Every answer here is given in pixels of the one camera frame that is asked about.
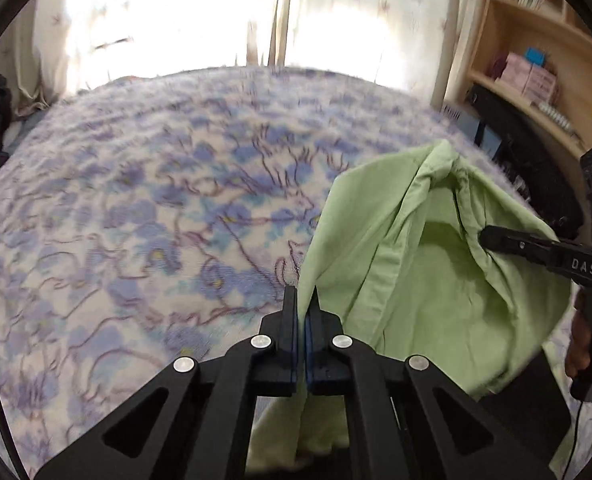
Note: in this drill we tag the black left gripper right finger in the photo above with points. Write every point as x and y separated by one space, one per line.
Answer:
408 420

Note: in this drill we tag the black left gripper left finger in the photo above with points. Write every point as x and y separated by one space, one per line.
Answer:
193 420

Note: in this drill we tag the green and black jacket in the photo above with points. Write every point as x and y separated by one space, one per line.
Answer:
391 247

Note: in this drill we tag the right hand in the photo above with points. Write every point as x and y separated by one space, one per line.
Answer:
578 350

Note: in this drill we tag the blue box by bed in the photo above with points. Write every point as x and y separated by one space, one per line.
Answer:
476 129

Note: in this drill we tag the pink boxes on shelf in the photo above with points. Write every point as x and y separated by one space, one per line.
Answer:
526 73

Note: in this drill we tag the blue cat print blanket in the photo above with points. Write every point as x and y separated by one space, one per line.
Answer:
155 218

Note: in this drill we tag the wooden bookshelf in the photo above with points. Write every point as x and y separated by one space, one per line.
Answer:
554 27

